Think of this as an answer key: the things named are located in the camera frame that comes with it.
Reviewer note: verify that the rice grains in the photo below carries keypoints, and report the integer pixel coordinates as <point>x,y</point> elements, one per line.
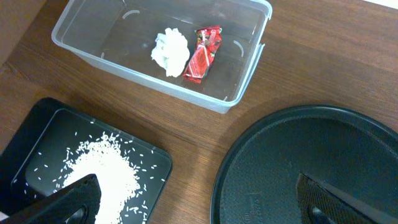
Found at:
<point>131,173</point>

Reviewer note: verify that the clear plastic waste bin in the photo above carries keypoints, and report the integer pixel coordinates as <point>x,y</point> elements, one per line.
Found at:
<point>118,37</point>

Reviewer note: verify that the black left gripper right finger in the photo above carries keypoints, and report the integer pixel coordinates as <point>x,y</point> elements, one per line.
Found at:
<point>320,202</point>

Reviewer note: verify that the white tissue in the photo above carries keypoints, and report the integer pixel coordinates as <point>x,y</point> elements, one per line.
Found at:
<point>171,52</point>

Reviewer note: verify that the red snack wrapper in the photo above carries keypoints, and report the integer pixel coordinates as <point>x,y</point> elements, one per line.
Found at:
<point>209,40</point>

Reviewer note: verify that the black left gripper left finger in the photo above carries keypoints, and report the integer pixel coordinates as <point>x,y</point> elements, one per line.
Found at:
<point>77,203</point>

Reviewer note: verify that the round black tray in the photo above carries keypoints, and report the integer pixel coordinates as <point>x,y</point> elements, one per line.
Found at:
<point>348,150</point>

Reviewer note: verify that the rectangular black tray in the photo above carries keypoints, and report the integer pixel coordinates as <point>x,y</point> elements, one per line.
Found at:
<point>31,140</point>

